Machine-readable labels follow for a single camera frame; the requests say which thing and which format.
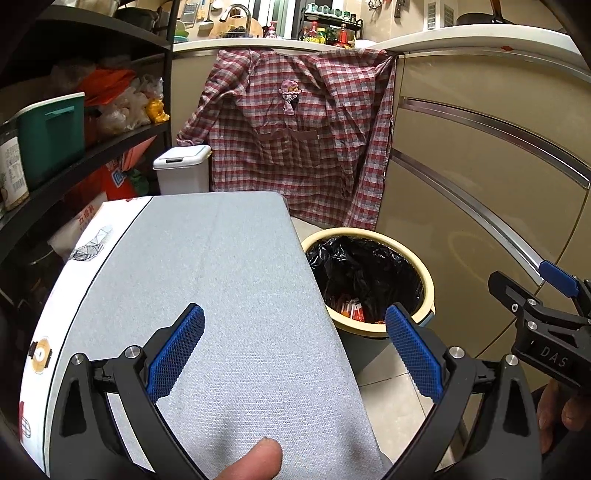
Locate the person's right hand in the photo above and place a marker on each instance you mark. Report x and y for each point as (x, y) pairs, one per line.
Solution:
(561, 410)

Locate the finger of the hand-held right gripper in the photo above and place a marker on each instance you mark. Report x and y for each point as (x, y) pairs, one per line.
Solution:
(510, 293)
(558, 277)

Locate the white lidded bin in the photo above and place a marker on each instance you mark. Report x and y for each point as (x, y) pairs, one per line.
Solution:
(182, 173)

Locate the red plaid shirt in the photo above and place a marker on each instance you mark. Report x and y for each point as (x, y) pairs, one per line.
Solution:
(295, 138)

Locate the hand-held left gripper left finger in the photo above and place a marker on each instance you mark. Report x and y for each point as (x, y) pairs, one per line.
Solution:
(178, 355)

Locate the hanging kitchen utensils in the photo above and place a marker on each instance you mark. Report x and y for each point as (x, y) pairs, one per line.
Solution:
(383, 5)

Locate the translucent white plastic bag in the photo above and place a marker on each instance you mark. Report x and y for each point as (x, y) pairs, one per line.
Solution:
(124, 110)

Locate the white printed sack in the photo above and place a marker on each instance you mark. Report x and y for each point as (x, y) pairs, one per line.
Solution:
(81, 226)

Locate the black spice rack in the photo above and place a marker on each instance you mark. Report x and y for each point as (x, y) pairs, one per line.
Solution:
(330, 30)

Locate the orange sack blue label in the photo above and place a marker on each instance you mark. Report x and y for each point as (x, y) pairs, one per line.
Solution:
(115, 177)

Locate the wooden cutting board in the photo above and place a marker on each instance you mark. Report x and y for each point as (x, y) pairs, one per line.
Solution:
(226, 30)

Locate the dark cooking pot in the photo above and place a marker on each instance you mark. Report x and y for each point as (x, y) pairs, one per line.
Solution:
(136, 18)

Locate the black metal shelf rack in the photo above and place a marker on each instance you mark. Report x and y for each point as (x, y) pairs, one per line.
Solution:
(115, 138)

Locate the red orange crinkled bag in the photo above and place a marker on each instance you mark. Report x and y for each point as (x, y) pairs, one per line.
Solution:
(108, 85)

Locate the green plastic container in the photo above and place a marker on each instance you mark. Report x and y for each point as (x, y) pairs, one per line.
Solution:
(53, 138)

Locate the white kitchen countertop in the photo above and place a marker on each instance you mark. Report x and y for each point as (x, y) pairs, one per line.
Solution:
(461, 39)

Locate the black frying pan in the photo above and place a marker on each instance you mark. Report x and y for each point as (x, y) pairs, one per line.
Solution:
(485, 18)

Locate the beige kitchen cabinet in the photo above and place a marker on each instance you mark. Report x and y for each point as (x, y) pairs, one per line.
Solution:
(485, 184)

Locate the black bin liner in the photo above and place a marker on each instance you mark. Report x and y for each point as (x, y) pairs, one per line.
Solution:
(360, 267)

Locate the yellow rimmed trash bin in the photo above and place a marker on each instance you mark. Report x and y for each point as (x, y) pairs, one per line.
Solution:
(427, 295)

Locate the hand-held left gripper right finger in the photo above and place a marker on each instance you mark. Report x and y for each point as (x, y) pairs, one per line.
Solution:
(413, 355)

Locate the pink bottle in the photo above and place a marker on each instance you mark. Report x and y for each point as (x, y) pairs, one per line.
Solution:
(270, 31)

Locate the labelled tin can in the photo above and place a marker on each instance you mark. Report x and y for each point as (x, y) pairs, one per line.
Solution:
(11, 175)

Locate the person's left hand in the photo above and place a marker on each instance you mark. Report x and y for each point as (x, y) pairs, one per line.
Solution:
(254, 461)

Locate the chrome faucet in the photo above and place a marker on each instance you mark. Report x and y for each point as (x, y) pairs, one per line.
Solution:
(242, 16)

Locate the red long carton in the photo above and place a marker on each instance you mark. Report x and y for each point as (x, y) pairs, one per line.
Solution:
(354, 310)

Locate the metal grater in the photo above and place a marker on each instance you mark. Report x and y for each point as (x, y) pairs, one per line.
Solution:
(189, 10)

